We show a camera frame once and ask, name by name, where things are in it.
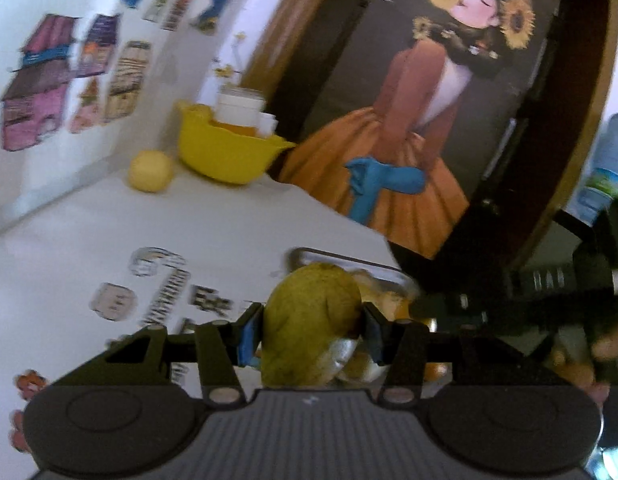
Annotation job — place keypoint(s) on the person's right hand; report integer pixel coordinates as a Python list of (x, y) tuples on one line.
[(609, 347)]

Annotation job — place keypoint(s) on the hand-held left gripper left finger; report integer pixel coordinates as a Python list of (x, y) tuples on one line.
[(249, 340)]

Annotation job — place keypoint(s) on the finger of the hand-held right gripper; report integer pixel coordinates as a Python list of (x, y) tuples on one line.
[(454, 310)]

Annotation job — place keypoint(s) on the yellow lemon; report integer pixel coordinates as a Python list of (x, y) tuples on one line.
[(151, 172)]

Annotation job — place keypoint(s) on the white printed tablecloth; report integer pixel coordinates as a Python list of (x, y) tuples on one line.
[(89, 220)]

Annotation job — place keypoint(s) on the girl in orange dress poster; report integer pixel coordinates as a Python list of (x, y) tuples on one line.
[(414, 110)]

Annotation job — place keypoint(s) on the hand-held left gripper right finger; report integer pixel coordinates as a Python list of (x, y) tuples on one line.
[(374, 335)]

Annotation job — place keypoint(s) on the yellow bowl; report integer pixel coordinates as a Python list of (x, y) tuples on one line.
[(224, 155)]

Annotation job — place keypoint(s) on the framed painting of woman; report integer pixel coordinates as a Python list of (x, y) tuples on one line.
[(581, 150)]

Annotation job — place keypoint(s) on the yellow-green pear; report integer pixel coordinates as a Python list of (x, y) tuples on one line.
[(309, 320)]

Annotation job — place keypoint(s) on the metal tray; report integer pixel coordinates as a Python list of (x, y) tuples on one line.
[(339, 260)]

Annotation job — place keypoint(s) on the small orange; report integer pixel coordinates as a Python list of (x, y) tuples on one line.
[(435, 371)]

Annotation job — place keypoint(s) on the colourful houses drawing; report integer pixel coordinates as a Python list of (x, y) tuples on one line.
[(34, 90)]

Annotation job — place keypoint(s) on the blue water bottle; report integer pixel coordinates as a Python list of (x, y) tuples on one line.
[(611, 160)]

